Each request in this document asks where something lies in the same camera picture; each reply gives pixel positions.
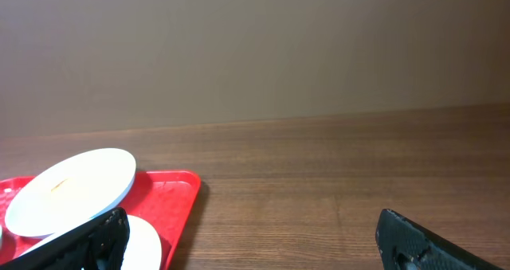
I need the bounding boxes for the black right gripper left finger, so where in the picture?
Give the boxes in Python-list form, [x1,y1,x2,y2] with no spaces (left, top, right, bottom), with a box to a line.
[1,207,130,270]

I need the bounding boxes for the white plate top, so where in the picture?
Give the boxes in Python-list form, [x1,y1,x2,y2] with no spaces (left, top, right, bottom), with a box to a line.
[5,148,136,238]

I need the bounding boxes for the white plate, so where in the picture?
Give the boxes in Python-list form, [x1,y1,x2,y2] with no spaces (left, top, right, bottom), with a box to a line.
[22,215,162,270]
[5,148,136,238]

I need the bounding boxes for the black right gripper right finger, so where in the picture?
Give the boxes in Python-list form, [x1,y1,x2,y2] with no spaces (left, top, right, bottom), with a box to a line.
[375,209,502,270]

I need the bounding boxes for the red plastic tray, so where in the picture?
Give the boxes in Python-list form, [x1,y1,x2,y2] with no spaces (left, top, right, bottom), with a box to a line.
[1,170,201,269]

